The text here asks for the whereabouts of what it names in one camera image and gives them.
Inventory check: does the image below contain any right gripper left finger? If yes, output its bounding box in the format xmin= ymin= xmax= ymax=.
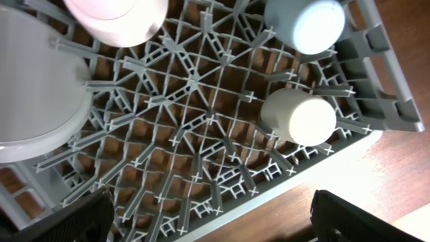
xmin=9 ymin=186 xmax=114 ymax=242

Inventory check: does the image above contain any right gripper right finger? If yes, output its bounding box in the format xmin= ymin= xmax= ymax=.
xmin=310 ymin=190 xmax=420 ymax=242

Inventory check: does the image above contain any small white cup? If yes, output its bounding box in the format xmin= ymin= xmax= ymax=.
xmin=260 ymin=89 xmax=337 ymax=147

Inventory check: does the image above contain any grey plate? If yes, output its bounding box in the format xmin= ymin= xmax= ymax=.
xmin=1 ymin=5 xmax=93 ymax=163

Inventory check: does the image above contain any blue cup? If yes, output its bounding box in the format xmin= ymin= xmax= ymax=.
xmin=263 ymin=0 xmax=345 ymax=55

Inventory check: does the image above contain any pink bowl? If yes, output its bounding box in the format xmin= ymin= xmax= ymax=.
xmin=64 ymin=0 xmax=169 ymax=48

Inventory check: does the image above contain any grey dishwasher rack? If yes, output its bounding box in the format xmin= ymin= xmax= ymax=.
xmin=1 ymin=1 xmax=424 ymax=241

